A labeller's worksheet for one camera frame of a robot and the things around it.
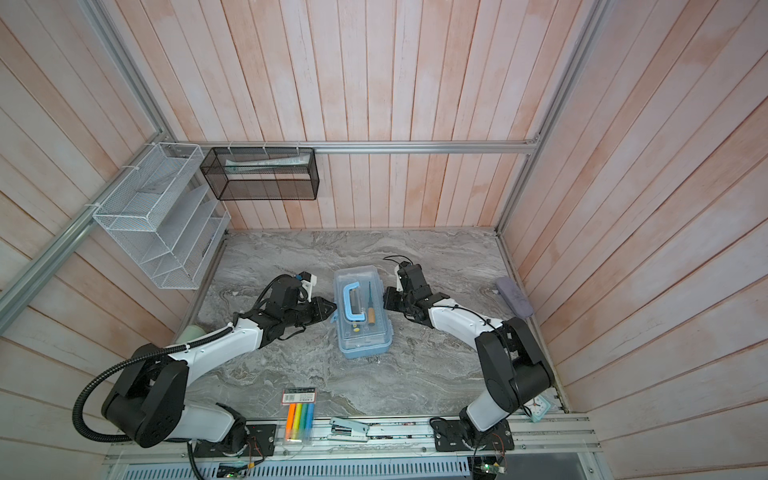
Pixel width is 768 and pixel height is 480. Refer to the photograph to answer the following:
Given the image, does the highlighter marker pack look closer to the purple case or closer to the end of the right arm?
the end of the right arm

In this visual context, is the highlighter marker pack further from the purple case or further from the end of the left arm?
the purple case

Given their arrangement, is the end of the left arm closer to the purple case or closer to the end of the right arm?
the end of the right arm

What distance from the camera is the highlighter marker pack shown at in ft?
2.45
